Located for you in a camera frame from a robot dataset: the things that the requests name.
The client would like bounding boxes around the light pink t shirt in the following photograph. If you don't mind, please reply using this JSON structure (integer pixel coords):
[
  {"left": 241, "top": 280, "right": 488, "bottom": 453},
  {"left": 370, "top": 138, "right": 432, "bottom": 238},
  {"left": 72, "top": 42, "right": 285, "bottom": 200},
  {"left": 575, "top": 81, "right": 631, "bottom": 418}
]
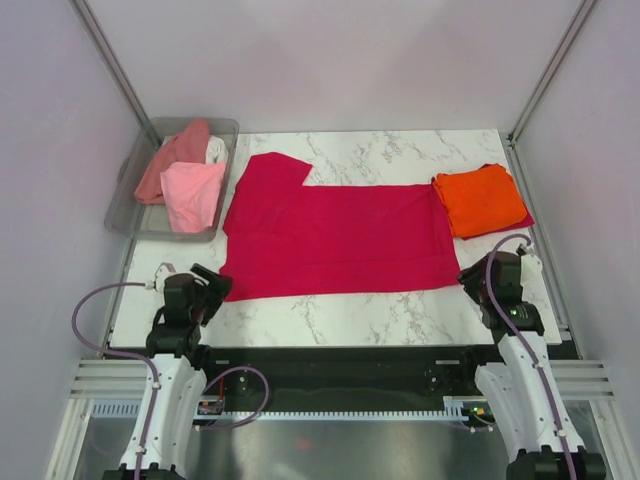
[{"left": 160, "top": 162, "right": 226, "bottom": 233}]

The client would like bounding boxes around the white slotted cable duct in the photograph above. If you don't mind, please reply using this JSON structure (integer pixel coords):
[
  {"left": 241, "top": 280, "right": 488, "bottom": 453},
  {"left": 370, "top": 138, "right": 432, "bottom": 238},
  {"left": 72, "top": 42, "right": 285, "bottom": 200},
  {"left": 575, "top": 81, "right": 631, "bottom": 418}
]
[{"left": 91, "top": 399, "right": 469, "bottom": 424}]

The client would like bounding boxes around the clear plastic bin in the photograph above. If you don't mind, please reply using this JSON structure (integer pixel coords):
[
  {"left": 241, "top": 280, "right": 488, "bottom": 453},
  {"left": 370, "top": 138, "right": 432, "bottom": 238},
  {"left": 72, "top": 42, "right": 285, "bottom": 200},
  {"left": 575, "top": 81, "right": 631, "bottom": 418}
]
[{"left": 104, "top": 117, "right": 240, "bottom": 242}]

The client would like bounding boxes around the aluminium frame post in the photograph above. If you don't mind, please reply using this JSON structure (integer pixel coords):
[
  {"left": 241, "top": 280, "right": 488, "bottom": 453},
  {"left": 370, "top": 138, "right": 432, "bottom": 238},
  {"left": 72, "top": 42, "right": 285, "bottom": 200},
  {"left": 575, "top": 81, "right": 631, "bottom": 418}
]
[
  {"left": 69, "top": 0, "right": 161, "bottom": 147},
  {"left": 506, "top": 0, "right": 600, "bottom": 147}
]

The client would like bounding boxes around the white t shirt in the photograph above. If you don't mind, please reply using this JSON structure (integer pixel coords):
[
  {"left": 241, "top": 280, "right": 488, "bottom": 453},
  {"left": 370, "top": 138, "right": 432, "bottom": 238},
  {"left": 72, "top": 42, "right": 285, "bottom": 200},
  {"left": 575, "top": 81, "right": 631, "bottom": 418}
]
[{"left": 205, "top": 135, "right": 228, "bottom": 165}]

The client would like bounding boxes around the left aluminium frame post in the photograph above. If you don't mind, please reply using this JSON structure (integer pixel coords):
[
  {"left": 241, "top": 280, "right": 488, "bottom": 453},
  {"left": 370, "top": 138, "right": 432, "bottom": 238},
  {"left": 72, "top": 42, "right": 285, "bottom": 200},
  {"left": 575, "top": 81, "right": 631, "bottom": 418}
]
[{"left": 69, "top": 0, "right": 161, "bottom": 147}]

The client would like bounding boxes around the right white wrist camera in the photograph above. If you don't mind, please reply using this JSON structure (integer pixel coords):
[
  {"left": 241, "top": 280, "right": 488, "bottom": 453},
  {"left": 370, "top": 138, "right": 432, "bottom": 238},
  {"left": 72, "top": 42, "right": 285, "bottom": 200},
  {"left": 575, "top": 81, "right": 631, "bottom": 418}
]
[{"left": 516, "top": 242, "right": 543, "bottom": 284}]

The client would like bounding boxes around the dusty rose t shirt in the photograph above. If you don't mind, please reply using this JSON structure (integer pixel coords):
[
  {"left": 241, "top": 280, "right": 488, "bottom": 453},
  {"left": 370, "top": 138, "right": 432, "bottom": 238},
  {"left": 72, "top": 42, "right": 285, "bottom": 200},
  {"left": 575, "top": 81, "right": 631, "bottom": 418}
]
[{"left": 134, "top": 119, "right": 210, "bottom": 205}]

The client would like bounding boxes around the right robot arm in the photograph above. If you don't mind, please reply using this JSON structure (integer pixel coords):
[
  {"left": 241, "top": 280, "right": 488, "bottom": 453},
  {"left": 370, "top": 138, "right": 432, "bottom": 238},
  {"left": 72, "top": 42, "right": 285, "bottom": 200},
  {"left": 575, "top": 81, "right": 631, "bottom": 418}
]
[{"left": 457, "top": 251, "right": 607, "bottom": 479}]

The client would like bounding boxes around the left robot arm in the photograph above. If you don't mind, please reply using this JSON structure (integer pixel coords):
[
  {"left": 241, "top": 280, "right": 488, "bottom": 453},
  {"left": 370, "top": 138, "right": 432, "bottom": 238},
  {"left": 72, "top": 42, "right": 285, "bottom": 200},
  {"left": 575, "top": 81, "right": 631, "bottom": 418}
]
[{"left": 102, "top": 263, "right": 232, "bottom": 479}]

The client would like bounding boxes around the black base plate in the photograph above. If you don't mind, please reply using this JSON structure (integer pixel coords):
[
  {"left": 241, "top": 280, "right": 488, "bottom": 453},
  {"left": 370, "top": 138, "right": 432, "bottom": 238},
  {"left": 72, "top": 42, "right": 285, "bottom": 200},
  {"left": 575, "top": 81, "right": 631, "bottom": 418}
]
[{"left": 203, "top": 345, "right": 501, "bottom": 412}]

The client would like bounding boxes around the orange folded t shirt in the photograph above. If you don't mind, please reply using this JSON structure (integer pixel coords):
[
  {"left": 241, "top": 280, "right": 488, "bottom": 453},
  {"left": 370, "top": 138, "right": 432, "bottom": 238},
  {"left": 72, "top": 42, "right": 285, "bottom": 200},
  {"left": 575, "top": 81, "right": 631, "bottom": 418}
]
[{"left": 432, "top": 164, "right": 534, "bottom": 240}]

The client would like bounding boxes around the right aluminium frame post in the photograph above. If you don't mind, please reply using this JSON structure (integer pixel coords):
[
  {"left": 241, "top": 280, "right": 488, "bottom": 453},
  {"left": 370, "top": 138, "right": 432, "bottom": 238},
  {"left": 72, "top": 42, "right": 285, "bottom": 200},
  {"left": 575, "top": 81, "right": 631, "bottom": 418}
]
[{"left": 506, "top": 0, "right": 600, "bottom": 147}]

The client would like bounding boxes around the magenta t shirt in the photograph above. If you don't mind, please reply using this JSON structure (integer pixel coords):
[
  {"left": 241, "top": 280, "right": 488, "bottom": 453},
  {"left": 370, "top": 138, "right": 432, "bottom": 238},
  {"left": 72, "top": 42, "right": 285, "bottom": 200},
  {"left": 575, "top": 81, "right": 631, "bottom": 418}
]
[
  {"left": 220, "top": 152, "right": 460, "bottom": 302},
  {"left": 456, "top": 165, "right": 530, "bottom": 239}
]

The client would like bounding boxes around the folded magenta t shirt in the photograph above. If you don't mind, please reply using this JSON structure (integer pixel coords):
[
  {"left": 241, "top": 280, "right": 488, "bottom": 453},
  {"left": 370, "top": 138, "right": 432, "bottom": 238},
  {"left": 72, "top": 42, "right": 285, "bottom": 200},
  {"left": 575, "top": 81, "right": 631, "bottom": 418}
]
[{"left": 456, "top": 165, "right": 530, "bottom": 239}]

